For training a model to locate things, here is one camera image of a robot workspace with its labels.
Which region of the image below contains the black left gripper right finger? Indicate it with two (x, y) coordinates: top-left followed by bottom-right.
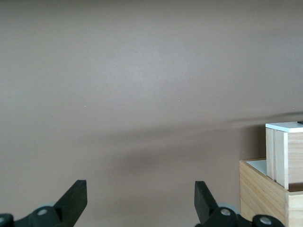
(194, 181), (285, 227)

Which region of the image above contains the brown table cover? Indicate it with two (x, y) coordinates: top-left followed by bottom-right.
(0, 0), (303, 227)

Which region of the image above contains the light wooden drawer cabinet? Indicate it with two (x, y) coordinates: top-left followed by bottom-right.
(239, 158), (303, 227)

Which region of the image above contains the white drawer with black handle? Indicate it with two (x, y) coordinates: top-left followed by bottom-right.
(265, 121), (303, 190)

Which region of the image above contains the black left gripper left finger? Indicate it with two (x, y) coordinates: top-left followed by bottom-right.
(0, 180), (88, 227)

